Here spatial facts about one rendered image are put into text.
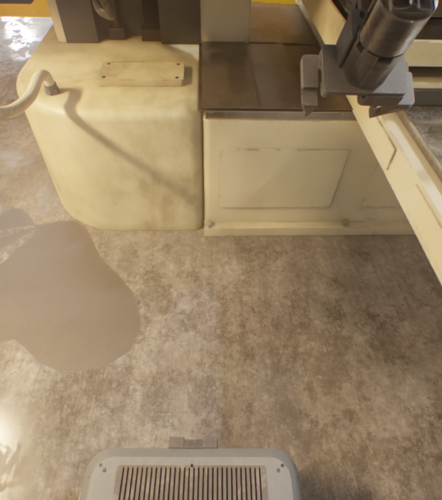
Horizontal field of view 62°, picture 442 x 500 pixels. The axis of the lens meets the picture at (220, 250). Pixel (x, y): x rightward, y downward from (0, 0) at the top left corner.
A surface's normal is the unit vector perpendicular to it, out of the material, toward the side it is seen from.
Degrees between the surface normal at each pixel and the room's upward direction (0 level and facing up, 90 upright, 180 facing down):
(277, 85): 0
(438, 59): 90
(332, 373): 0
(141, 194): 90
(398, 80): 30
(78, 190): 90
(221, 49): 0
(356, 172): 90
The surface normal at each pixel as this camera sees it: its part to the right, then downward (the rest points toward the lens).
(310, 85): 0.02, -0.18
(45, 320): 0.03, -0.65
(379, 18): -0.83, 0.54
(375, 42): -0.62, 0.77
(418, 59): 0.04, 0.76
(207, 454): 0.01, -1.00
